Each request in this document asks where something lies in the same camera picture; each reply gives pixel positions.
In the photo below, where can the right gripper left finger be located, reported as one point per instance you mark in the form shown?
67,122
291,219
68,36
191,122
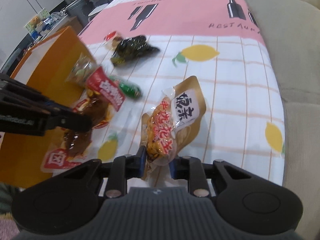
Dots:
119,171

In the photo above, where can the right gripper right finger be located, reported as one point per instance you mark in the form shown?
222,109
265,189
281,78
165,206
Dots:
195,172

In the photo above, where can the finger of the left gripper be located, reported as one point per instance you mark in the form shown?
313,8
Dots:
65,117

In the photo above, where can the brown meat snack pack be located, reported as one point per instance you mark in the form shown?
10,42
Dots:
72,143

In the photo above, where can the peanut snack bag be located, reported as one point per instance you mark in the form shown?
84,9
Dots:
172,124

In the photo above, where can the small cake clear pack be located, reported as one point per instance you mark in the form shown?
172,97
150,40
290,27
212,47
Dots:
112,40

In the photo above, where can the black seaweed snack pack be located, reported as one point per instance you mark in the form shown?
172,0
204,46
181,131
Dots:
131,49

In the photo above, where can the orange storage box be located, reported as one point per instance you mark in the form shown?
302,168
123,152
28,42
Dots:
44,68

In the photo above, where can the mixed nuts clear bag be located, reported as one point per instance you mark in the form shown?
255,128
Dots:
81,71

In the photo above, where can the green sausage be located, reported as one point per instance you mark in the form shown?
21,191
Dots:
131,90

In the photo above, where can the teddy bear picture card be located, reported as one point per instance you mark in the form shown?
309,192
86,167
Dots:
36,21

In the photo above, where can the cardboard box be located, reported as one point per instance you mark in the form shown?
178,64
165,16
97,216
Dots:
74,24

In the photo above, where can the grey metal bin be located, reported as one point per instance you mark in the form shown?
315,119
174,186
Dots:
76,9

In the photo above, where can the white round stool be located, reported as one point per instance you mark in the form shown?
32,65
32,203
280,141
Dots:
96,11

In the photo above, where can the patterned tablecloth mat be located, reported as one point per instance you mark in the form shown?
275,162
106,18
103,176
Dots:
220,43

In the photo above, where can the beige sofa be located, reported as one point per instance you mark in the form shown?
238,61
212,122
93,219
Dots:
290,29

